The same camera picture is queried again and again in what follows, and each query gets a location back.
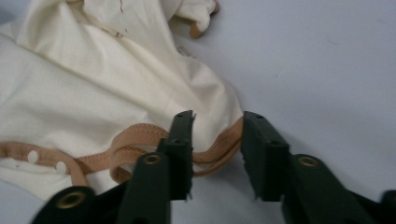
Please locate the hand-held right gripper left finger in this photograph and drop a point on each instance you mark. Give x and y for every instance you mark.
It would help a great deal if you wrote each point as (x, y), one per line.
(149, 193)

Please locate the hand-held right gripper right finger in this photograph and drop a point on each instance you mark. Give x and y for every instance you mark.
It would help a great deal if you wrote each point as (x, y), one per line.
(311, 193)

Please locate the white cloth bag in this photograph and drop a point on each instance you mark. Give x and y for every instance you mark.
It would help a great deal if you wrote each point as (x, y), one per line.
(93, 77)

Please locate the white cover board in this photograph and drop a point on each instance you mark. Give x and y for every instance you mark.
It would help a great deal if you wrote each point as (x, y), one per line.
(311, 62)

